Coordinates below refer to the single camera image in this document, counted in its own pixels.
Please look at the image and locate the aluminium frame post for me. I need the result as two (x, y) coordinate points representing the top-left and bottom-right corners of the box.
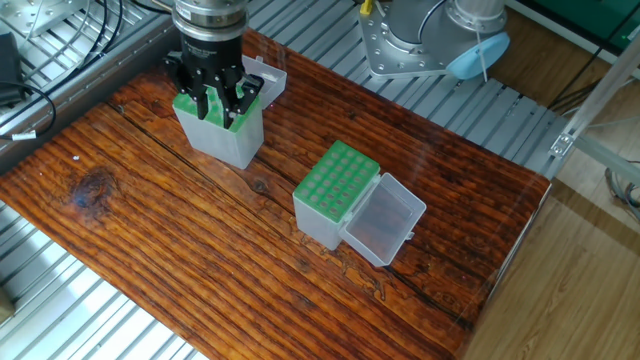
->
(548, 40), (640, 186)

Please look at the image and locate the black box device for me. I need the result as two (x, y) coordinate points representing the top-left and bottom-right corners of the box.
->
(0, 33), (23, 104)

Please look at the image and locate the silver robot mount plate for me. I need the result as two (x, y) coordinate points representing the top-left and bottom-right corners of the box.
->
(362, 8), (463, 81)

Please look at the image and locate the thin black cable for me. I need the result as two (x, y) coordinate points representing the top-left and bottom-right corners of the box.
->
(0, 82), (61, 136)

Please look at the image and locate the clear green-rack pipette tip box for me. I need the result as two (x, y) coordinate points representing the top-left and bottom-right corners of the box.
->
(172, 55), (289, 169)
(293, 140), (428, 269)

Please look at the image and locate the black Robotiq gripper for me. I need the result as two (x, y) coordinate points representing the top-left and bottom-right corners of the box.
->
(164, 36), (265, 131)

